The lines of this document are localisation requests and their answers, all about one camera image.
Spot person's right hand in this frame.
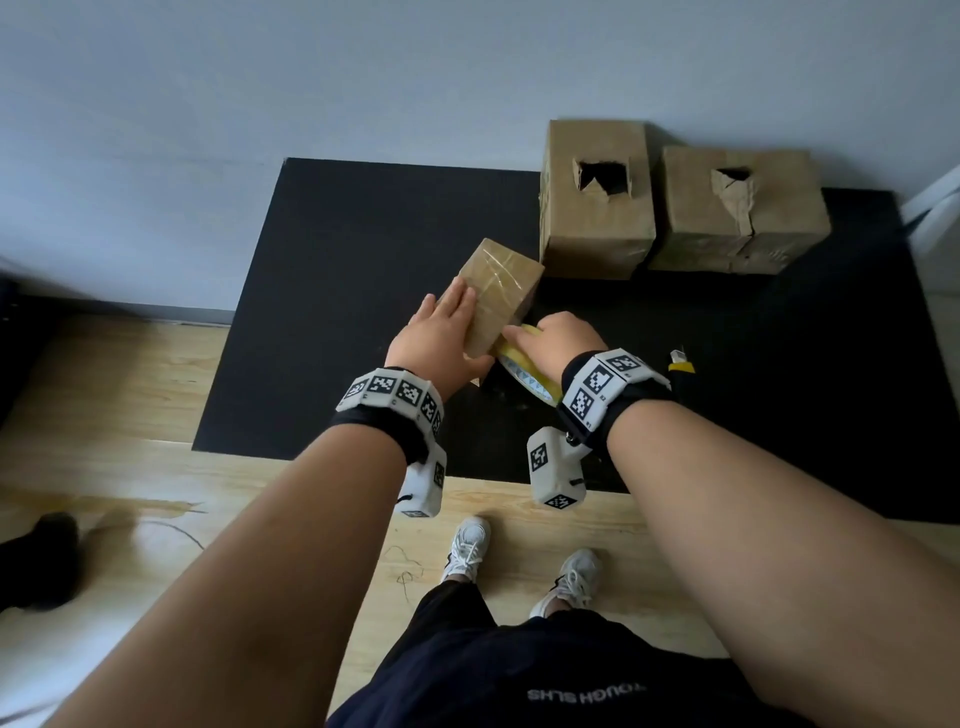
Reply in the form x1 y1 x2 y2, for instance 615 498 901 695
500 311 609 388

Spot person's left hand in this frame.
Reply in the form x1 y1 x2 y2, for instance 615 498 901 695
384 275 496 403

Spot yellow tape roll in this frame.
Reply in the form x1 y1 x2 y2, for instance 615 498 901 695
491 323 565 408

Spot small cardboard box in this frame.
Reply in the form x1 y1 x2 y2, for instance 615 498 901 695
457 237 547 360

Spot tall cardboard box square hole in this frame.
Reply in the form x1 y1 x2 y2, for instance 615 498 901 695
538 119 658 281

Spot black yellow utility knife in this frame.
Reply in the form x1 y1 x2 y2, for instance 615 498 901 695
667 346 703 410

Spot wide cardboard box torn flap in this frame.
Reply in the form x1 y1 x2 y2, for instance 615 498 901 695
648 146 834 277

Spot person's right forearm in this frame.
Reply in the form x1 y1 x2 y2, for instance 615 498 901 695
607 401 960 728

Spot person's left forearm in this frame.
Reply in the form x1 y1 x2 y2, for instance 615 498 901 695
44 427 410 728

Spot black marker wristband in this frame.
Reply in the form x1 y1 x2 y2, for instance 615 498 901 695
556 347 673 451
329 367 448 466

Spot white left sneaker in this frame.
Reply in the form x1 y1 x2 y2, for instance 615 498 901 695
440 515 493 585

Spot white sneaker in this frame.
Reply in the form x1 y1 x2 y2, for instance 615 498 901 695
440 515 493 585
528 547 603 620

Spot thin black thread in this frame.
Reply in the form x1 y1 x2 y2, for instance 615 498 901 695
382 543 425 605

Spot white right sneaker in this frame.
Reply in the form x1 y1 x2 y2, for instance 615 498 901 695
528 547 603 620

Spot black shorts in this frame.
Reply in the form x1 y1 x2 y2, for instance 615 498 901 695
326 581 815 728

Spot black bag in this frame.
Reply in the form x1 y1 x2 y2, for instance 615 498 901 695
0 512 82 613

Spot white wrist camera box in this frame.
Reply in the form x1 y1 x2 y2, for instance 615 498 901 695
395 442 448 519
526 425 594 511

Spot thin grey floor cable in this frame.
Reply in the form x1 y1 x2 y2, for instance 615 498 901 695
134 517 208 553

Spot white metal shelf frame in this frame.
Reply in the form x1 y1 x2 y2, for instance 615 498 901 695
899 164 960 256

